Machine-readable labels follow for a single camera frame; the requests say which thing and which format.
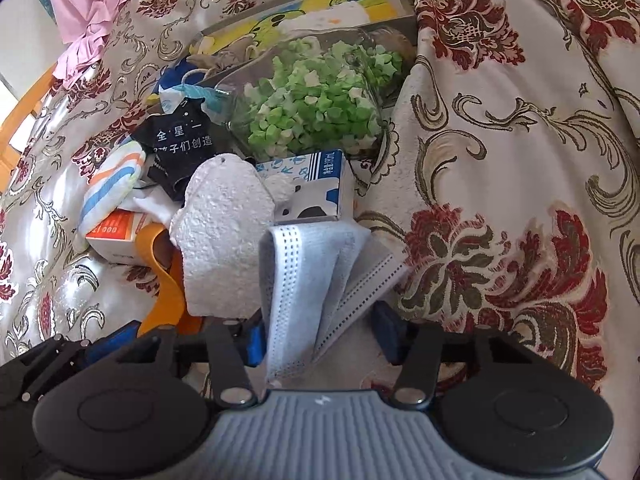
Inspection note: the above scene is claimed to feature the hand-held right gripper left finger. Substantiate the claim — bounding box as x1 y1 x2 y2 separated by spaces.
107 319 266 409

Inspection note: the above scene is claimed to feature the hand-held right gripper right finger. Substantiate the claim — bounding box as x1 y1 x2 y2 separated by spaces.
373 303 547 408

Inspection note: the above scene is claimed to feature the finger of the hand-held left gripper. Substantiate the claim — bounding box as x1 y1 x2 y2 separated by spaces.
0 322 139 411

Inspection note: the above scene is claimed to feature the orange strap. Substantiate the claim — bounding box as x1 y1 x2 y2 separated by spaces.
136 222 205 339

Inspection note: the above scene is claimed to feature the white textured towel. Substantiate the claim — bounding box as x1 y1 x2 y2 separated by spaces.
169 153 277 319

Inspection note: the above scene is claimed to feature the striped sock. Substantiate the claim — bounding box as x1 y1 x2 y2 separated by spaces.
79 139 147 235

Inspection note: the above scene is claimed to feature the black printed cloth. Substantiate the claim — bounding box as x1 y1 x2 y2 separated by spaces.
132 104 217 202

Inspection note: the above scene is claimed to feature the grey storage box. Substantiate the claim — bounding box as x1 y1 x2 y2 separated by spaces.
189 0 422 111

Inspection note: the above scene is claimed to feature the orange and white box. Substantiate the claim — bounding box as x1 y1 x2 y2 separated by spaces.
84 209 170 267

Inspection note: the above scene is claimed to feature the white cloth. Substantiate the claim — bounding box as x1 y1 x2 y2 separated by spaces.
120 187 178 227

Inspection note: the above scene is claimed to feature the blue and white milk carton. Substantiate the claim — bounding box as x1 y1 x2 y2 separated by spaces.
254 149 357 224

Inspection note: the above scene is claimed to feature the bag of green paper stars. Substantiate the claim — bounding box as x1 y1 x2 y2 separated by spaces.
224 35 407 162

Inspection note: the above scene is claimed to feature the floral blanket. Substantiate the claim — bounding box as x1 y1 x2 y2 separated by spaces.
0 0 640 397

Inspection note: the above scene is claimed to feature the blue and white plastic bag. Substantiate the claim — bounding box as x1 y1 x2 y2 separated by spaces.
158 54 237 127

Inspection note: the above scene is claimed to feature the pink sheet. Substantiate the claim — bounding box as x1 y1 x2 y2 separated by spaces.
42 0 198 81

